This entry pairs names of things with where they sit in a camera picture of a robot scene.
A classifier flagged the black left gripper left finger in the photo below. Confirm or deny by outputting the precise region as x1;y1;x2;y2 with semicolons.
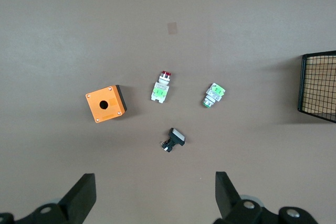
0;173;97;224

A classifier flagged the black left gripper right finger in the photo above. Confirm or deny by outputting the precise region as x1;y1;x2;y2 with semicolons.
213;171;320;224

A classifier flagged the red push button switch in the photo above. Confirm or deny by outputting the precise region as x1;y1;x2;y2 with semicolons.
150;70;172;104

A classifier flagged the black square white-face button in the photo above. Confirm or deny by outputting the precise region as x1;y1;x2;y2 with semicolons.
159;127;186;153

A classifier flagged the brown tape patch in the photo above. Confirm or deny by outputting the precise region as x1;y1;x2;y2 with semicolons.
167;22;179;35

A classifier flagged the orange button enclosure box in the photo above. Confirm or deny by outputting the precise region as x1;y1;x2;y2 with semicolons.
85;84;128;123

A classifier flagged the green push button switch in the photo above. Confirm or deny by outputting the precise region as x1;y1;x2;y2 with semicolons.
201;82;226;108

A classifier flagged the black wire rack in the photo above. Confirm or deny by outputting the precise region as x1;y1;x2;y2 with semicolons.
297;50;336;124

